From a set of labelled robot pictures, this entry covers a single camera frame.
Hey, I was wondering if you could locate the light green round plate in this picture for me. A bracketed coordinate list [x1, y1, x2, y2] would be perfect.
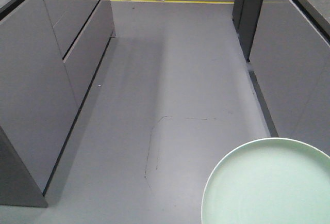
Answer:
[201, 138, 329, 223]

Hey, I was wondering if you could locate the grey cabinet row left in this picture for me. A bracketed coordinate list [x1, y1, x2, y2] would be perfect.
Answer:
[1, 0, 116, 207]

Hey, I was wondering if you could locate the grey cabinet row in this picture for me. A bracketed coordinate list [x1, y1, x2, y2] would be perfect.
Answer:
[1, 0, 116, 207]
[232, 0, 329, 153]

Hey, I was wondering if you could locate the grey cabinet row right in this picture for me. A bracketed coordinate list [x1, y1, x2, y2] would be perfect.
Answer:
[232, 0, 329, 153]

